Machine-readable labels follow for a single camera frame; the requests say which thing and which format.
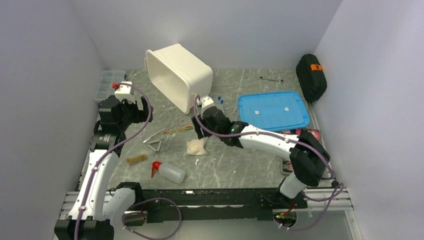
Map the white plastic bin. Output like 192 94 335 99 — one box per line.
144 43 213 115

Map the wash bottle red cap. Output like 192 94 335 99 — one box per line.
150 161 187 185

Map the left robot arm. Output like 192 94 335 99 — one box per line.
54 96 153 240

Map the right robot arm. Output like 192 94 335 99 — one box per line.
192 107 330 208

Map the glass stirring rod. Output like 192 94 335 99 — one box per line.
163 120 184 134

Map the clear compartment organizer box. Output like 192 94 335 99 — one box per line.
93 70 127 103

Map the brown test tube brush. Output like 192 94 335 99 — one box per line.
126 154 148 165

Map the blue plastic tray lid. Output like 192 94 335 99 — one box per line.
237 91 310 132

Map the silver wrench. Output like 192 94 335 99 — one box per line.
259 76 284 83

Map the grey tool set tray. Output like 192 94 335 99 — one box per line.
280 127 325 175

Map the red tape measure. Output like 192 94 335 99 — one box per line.
307 129 322 141

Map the black tool case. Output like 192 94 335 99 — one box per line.
295 54 328 103

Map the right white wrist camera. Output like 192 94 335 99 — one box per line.
199 95 215 111

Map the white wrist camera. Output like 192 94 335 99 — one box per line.
199 95 215 111
112 81 136 104

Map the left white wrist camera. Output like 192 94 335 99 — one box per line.
112 81 136 104

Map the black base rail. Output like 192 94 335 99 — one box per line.
127 188 308 223

